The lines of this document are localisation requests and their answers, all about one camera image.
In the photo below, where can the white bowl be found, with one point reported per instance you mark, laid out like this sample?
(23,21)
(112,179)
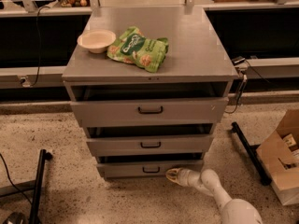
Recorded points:
(96,41)

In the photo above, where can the black power adapter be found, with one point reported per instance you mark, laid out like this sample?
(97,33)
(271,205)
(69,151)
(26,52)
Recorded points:
(238,60)

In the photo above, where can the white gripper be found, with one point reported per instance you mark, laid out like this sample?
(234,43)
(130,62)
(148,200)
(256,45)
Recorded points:
(186,175)

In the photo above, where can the black stand leg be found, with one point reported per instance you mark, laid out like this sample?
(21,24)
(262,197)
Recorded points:
(44,156)
(251,150)

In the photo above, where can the black stand leg right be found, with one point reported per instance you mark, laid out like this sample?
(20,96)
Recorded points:
(251,150)

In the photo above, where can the grey middle drawer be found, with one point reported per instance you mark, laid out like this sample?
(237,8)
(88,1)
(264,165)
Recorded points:
(144,140)

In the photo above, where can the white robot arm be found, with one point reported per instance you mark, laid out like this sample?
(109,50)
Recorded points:
(233,211)

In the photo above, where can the grey drawer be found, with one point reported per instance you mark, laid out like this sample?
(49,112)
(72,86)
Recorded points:
(144,140)
(138,105)
(111,167)

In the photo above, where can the grey top drawer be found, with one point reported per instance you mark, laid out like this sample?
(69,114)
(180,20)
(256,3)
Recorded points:
(138,105)

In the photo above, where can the cardboard box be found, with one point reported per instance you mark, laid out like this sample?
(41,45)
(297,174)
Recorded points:
(279,156)

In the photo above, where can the grey bottom drawer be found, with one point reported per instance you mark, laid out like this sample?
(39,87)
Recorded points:
(111,167)

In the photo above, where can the black stand leg left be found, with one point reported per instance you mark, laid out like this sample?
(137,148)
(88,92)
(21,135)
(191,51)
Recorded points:
(44,156)

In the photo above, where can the green snack bag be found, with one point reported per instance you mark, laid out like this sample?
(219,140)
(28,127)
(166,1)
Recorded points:
(134,48)

